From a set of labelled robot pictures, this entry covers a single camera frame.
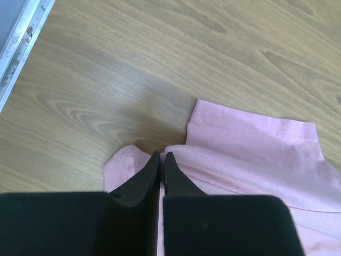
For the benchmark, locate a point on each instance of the pink printed t shirt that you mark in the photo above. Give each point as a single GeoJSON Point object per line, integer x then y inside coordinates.
{"type": "Point", "coordinates": [233, 152]}

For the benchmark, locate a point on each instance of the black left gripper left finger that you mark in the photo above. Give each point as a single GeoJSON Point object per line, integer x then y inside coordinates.
{"type": "Point", "coordinates": [121, 222]}

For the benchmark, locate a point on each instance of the aluminium table edge rail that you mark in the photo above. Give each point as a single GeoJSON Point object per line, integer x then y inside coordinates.
{"type": "Point", "coordinates": [21, 23]}

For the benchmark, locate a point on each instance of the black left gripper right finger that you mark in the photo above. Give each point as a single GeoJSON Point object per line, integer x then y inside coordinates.
{"type": "Point", "coordinates": [199, 224]}

